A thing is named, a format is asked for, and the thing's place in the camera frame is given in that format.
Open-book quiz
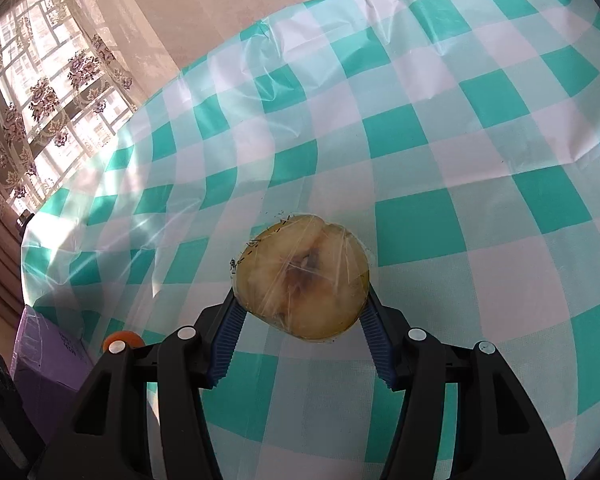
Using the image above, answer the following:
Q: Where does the halved pear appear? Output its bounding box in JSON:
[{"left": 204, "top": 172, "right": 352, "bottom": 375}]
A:
[{"left": 232, "top": 214, "right": 370, "bottom": 341}]

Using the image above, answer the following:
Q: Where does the large orange mandarin centre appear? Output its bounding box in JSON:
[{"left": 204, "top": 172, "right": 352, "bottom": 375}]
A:
[{"left": 102, "top": 330, "right": 145, "bottom": 352}]

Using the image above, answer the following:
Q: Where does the purple box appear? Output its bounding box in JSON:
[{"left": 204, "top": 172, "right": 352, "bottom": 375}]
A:
[{"left": 9, "top": 307, "right": 93, "bottom": 442}]

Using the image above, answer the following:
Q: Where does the teal white checkered tablecloth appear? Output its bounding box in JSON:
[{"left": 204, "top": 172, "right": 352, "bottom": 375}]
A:
[{"left": 22, "top": 0, "right": 600, "bottom": 477}]

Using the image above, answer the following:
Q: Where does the floral lace curtain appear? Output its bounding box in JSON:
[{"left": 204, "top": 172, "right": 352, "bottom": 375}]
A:
[{"left": 0, "top": 0, "right": 178, "bottom": 214}]

